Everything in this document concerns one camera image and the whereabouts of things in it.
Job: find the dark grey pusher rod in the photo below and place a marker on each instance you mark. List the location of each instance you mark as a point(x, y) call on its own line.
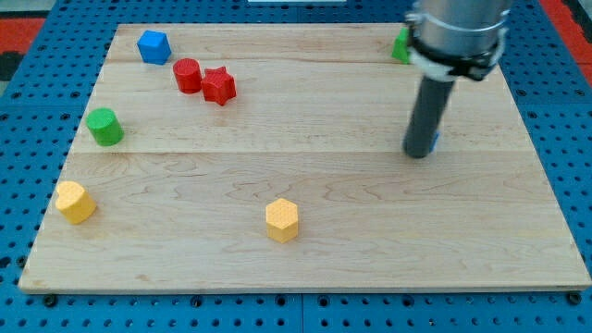
point(430, 103)

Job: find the blue cube block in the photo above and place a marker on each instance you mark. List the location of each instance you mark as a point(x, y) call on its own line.
point(154, 47)

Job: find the green star block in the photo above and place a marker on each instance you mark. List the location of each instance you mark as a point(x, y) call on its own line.
point(400, 47)

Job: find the light wooden board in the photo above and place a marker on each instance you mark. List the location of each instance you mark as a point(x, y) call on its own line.
point(318, 120)

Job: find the red cylinder block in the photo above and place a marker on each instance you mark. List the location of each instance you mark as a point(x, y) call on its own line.
point(188, 75)

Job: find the yellow heart block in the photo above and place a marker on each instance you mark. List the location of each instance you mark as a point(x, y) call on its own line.
point(74, 202)

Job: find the blue triangle block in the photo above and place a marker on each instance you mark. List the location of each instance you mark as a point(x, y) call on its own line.
point(434, 142)

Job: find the green cylinder block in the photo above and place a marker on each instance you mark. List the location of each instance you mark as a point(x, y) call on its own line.
point(104, 126)

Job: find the yellow hexagon block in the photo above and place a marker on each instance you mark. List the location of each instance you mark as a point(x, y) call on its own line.
point(282, 220)

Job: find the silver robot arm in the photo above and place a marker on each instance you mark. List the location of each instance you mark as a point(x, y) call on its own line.
point(449, 39)

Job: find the red star block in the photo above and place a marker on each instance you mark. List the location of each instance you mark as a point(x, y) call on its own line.
point(218, 85)

